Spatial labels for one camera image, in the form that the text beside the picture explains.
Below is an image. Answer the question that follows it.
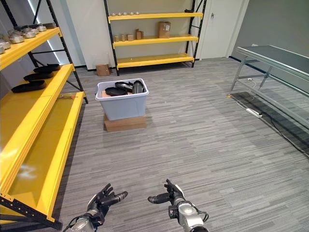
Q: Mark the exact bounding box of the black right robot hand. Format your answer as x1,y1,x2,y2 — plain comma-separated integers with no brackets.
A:
147,178,186,206

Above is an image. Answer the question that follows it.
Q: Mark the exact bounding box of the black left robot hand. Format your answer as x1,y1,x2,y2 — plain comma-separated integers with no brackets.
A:
87,183,129,216

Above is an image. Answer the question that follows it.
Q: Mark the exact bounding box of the flat brown cardboard box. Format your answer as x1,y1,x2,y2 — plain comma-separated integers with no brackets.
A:
103,113,147,133

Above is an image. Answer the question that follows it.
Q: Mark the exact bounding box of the pale blue plastic box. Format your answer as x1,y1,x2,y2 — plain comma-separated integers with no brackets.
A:
95,78,150,121

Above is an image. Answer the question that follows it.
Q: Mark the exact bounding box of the large yellow shelf rack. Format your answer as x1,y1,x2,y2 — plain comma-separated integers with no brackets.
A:
0,0,89,231

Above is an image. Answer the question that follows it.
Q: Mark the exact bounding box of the small brown cardboard box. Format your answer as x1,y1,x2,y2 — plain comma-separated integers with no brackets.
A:
96,63,112,77

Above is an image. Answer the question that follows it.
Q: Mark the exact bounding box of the small yellow shelf rack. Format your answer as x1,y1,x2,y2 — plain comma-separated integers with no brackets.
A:
103,0,208,76

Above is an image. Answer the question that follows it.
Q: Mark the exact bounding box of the tall labelled cardboard box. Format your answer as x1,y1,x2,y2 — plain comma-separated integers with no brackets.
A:
157,21,172,39

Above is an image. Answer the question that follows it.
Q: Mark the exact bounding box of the black sole-shaped part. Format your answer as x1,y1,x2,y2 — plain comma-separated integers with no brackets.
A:
11,80,47,94
23,72,55,82
33,63,61,73
114,81,135,91
132,80,146,94
105,87,133,97

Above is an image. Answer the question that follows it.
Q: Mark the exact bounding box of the white power strip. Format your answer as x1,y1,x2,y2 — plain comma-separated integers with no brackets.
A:
245,108,263,118

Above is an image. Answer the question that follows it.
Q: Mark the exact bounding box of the grey conveyor table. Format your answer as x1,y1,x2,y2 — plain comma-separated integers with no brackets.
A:
230,44,309,131

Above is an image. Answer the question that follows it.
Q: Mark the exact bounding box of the white door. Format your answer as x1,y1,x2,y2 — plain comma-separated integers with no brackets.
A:
199,0,250,60

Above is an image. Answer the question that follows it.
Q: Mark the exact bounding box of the black floor cable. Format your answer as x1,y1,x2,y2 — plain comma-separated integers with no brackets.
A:
261,113,309,160

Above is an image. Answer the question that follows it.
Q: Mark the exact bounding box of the white floor cable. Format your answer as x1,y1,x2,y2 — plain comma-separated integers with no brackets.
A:
236,77,257,110

